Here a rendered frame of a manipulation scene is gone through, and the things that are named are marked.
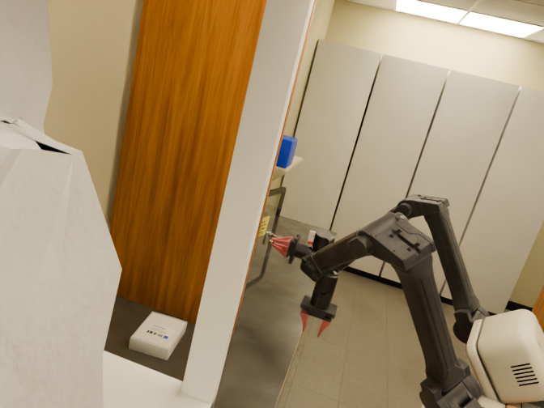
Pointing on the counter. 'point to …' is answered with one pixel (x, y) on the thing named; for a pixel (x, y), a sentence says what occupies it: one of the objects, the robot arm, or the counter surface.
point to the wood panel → (182, 146)
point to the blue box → (286, 151)
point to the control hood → (286, 167)
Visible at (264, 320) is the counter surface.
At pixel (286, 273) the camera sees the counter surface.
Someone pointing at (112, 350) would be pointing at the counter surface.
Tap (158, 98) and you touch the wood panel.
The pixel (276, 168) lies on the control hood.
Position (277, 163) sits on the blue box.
